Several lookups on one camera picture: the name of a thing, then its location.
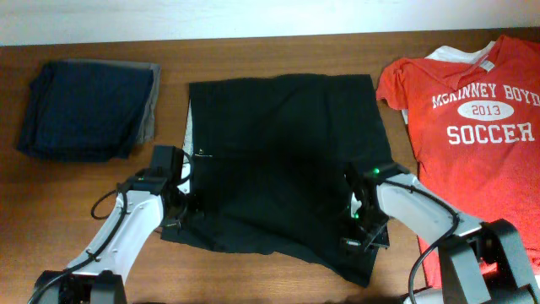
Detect white garment under red shirt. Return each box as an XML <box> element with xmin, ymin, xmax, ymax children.
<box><xmin>388</xmin><ymin>41</ymin><xmax>495</xmax><ymax>128</ymax></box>

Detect red soccer t-shirt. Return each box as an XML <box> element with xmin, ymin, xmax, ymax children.
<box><xmin>376</xmin><ymin>35</ymin><xmax>539</xmax><ymax>269</ymax></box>

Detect folded grey garment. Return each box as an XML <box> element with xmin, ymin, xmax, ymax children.
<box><xmin>64</xmin><ymin>58</ymin><xmax>161</xmax><ymax>144</ymax></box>

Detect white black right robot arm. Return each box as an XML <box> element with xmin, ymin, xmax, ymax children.
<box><xmin>340</xmin><ymin>163</ymin><xmax>539</xmax><ymax>304</ymax></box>

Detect black shorts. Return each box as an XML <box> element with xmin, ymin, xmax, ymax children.
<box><xmin>162</xmin><ymin>74</ymin><xmax>392</xmax><ymax>286</ymax></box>

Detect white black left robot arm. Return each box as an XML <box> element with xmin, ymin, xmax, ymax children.
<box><xmin>29</xmin><ymin>145</ymin><xmax>193</xmax><ymax>303</ymax></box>

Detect folded navy blue garment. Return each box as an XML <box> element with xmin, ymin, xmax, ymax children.
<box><xmin>17</xmin><ymin>60</ymin><xmax>154</xmax><ymax>162</ymax></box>

